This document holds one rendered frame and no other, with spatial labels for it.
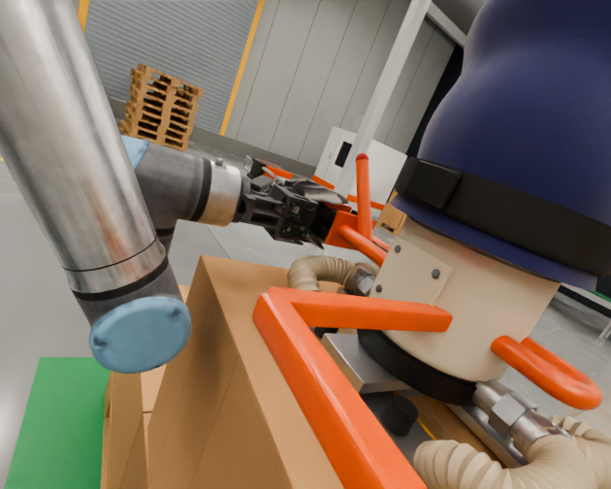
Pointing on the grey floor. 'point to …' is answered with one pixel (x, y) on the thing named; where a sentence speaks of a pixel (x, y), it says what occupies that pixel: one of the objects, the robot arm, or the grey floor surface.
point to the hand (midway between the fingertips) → (332, 218)
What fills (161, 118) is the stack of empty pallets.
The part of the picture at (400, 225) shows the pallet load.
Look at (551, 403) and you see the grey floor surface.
